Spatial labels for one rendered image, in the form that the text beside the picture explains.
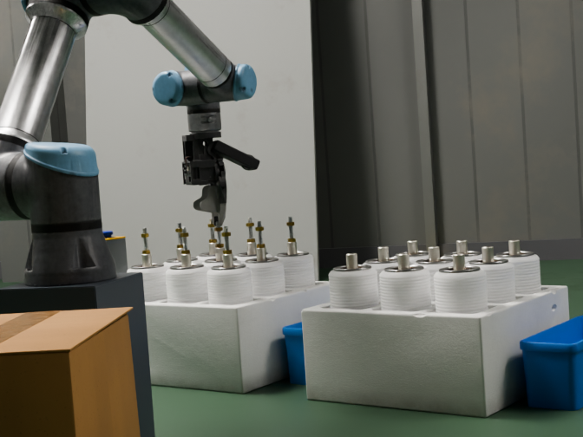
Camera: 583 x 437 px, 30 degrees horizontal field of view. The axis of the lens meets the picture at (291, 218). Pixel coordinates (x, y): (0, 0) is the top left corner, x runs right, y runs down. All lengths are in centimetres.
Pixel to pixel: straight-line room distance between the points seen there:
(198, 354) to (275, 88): 201
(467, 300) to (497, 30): 247
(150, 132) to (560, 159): 160
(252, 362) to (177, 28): 70
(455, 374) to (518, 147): 243
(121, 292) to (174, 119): 252
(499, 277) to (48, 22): 96
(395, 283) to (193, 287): 51
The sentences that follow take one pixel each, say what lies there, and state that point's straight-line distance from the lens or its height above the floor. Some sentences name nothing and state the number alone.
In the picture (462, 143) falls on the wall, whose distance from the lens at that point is 433.
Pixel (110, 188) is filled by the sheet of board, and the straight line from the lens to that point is 437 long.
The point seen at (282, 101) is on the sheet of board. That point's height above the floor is 68.
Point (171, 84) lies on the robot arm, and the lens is 232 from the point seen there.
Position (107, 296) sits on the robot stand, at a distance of 176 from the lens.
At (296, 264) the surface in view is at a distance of 245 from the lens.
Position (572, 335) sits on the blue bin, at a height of 9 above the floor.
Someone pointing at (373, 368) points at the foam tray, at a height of 7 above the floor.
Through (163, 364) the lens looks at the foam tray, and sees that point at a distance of 237.
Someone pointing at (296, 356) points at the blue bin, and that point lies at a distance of 228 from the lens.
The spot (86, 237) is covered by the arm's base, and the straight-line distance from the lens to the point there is 179.
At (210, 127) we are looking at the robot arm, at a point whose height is 55.
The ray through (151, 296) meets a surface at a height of 19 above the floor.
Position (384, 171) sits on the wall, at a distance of 439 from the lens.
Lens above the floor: 49
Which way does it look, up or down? 4 degrees down
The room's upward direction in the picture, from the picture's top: 4 degrees counter-clockwise
